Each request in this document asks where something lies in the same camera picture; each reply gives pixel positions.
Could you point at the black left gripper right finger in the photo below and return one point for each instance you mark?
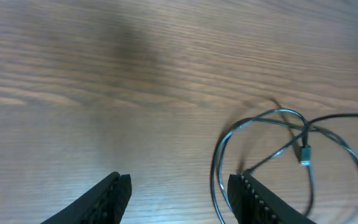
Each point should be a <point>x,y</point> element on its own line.
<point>253,203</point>

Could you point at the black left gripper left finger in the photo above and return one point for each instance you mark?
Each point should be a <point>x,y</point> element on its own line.
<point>105,203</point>

